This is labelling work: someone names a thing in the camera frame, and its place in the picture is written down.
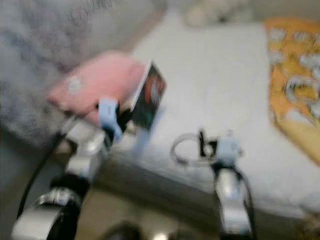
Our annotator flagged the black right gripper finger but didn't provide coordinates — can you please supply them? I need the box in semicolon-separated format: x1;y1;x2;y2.
196;128;209;158

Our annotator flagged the dark printed book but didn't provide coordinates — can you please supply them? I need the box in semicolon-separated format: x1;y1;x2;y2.
130;61;168;132

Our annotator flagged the pink pouch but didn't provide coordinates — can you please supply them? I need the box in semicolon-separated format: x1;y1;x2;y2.
47;50;148;126

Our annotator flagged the white quilted mattress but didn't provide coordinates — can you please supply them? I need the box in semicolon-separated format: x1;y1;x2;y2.
105;10;320;223

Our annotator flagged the orange patterned cloth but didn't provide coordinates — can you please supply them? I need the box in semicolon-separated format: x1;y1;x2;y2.
264;16;320;166

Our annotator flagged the dark robot foot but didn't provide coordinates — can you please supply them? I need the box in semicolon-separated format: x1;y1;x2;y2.
110;222;146;240

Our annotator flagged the white plush toy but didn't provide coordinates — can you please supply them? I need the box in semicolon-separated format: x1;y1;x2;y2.
182;0;253;28

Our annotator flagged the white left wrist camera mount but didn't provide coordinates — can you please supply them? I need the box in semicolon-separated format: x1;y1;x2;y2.
97;98;122;143

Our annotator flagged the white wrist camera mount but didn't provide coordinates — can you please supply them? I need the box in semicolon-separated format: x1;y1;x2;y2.
216;136;243;167
97;98;122;143

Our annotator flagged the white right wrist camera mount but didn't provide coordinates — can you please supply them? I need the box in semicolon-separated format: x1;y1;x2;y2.
216;136;243;167

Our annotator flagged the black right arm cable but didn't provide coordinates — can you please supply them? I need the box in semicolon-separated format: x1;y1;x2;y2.
170;131;256;236

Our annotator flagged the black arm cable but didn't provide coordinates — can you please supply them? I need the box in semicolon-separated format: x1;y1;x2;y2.
17;117;81;221
170;131;256;236

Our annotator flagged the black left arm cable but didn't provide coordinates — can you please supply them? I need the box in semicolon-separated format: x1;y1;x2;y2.
17;117;81;221

